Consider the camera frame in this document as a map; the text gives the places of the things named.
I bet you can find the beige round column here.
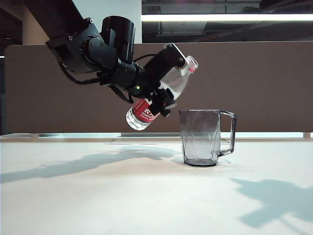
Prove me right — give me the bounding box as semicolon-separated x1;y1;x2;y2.
22;9;53;46

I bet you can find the white ceiling light strip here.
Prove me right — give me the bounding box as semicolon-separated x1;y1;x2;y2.
141;13;313;23

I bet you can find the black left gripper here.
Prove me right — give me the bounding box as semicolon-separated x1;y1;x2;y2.
129;43;189;117

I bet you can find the clear water bottle red label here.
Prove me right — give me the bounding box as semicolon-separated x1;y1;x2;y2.
126;55;199;131

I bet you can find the brown desk partition panel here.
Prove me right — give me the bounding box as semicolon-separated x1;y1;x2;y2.
4;43;313;135

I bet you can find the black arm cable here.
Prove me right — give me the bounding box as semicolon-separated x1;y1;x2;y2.
60;62;103;85

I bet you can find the smoky transparent handled cup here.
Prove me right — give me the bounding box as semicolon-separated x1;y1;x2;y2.
179;109;237;168

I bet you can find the aluminium partition base rail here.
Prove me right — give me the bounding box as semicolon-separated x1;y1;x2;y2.
39;132;304;138

